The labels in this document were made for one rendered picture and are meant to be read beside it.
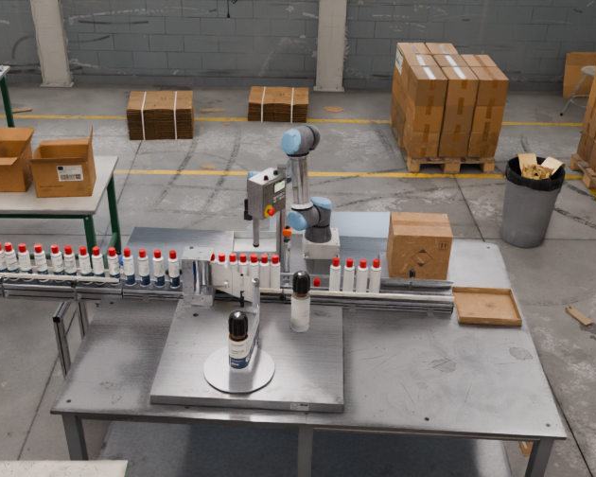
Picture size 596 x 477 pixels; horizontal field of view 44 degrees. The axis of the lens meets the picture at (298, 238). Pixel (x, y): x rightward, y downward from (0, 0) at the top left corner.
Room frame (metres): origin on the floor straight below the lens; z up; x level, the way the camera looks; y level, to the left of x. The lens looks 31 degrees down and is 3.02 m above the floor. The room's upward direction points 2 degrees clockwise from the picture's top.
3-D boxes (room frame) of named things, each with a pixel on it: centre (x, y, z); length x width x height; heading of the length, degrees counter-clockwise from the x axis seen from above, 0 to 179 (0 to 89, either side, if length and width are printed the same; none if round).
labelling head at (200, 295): (2.95, 0.47, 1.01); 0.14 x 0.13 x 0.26; 88
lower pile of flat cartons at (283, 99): (7.64, 0.26, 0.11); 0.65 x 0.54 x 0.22; 89
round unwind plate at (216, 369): (2.43, 0.24, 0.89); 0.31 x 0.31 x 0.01
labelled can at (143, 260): (3.05, 0.76, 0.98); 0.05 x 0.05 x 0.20
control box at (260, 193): (3.12, 0.15, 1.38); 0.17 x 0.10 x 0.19; 143
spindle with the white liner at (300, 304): (2.75, -0.02, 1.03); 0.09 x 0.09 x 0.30
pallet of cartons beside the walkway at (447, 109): (6.85, -1.38, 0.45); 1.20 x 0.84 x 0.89; 4
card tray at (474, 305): (3.00, -0.95, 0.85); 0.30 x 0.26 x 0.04; 88
